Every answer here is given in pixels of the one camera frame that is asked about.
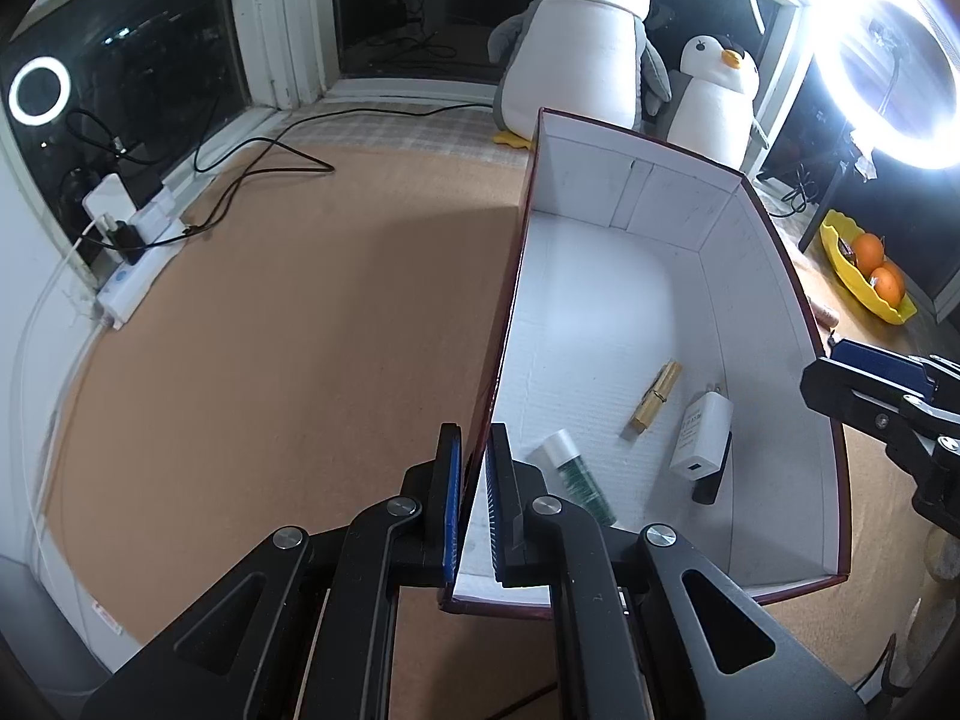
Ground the white power strip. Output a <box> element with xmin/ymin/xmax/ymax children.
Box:
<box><xmin>95</xmin><ymin>191</ymin><xmax>186</xmax><ymax>329</ymax></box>

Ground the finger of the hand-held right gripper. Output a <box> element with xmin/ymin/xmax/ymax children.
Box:
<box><xmin>829</xmin><ymin>340</ymin><xmax>960</xmax><ymax>407</ymax></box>
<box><xmin>799</xmin><ymin>358</ymin><xmax>960</xmax><ymax>513</ymax></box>

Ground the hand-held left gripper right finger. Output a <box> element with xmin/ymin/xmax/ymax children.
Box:
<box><xmin>484</xmin><ymin>424</ymin><xmax>871</xmax><ymax>720</ymax></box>

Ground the yellow plastic bowl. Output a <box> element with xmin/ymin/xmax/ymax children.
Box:
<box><xmin>819</xmin><ymin>210</ymin><xmax>917</xmax><ymax>326</ymax></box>

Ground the black ring light cable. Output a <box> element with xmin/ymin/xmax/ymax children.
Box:
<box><xmin>756</xmin><ymin>163</ymin><xmax>824</xmax><ymax>220</ymax></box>

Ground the white charger plug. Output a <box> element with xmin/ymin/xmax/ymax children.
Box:
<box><xmin>670</xmin><ymin>384</ymin><xmax>734</xmax><ymax>481</ymax></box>

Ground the black plug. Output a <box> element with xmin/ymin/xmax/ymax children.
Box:
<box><xmin>103</xmin><ymin>217</ymin><xmax>147</xmax><ymax>265</ymax></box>

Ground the black tripod stand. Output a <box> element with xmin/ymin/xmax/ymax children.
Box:
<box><xmin>796</xmin><ymin>141</ymin><xmax>863</xmax><ymax>254</ymax></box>

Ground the white power adapter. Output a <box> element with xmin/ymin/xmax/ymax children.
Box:
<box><xmin>82</xmin><ymin>174</ymin><xmax>140</xmax><ymax>230</ymax></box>

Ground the white window frame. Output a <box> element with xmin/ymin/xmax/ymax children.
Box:
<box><xmin>0</xmin><ymin>0</ymin><xmax>826</xmax><ymax>316</ymax></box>

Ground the green lip balm stick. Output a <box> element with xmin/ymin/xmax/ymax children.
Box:
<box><xmin>541</xmin><ymin>429</ymin><xmax>617</xmax><ymax>527</ymax></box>

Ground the black power cable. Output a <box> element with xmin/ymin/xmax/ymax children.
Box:
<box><xmin>64</xmin><ymin>100</ymin><xmax>500</xmax><ymax>239</ymax></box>

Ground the red cardboard box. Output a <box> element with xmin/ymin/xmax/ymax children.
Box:
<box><xmin>439</xmin><ymin>107</ymin><xmax>852</xmax><ymax>620</ymax></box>

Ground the black gooseneck phone clamp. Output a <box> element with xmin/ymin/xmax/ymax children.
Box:
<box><xmin>870</xmin><ymin>24</ymin><xmax>914</xmax><ymax>119</ymax></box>

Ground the white ring light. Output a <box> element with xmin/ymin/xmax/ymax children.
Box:
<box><xmin>806</xmin><ymin>0</ymin><xmax>960</xmax><ymax>172</ymax></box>

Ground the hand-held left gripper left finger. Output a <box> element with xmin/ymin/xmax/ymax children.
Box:
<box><xmin>80</xmin><ymin>422</ymin><xmax>466</xmax><ymax>720</ymax></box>

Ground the small penguin plush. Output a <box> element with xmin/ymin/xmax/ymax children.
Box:
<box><xmin>666</xmin><ymin>34</ymin><xmax>766</xmax><ymax>170</ymax></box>

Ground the large penguin plush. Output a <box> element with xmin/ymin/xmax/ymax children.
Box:
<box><xmin>487</xmin><ymin>0</ymin><xmax>672</xmax><ymax>147</ymax></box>

